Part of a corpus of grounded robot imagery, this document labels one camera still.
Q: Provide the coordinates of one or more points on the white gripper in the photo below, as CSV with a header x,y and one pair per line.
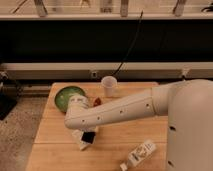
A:
x,y
90,129

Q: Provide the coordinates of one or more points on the small red object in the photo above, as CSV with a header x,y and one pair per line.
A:
x,y
97,102

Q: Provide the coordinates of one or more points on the black eraser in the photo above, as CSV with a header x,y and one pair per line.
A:
x,y
88,137

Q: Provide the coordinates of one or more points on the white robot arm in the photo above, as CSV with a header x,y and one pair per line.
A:
x,y
188,106

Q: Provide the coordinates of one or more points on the translucent plastic cup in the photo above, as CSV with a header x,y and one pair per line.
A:
x,y
109,84

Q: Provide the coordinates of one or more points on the white plastic bottle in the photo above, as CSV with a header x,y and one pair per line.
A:
x,y
138,155

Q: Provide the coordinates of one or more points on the green bowl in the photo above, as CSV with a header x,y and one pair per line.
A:
x,y
62,97

